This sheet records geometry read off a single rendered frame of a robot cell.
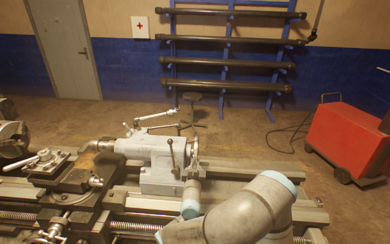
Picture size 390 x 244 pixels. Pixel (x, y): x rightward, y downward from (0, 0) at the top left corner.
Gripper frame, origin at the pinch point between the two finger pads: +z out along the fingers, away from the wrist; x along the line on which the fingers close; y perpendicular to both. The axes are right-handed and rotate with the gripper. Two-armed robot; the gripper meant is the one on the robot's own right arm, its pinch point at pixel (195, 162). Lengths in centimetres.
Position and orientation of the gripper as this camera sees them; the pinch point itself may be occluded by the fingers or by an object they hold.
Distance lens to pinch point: 120.7
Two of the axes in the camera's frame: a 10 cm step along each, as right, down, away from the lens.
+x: 10.0, 0.6, -0.5
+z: 0.7, -5.0, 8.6
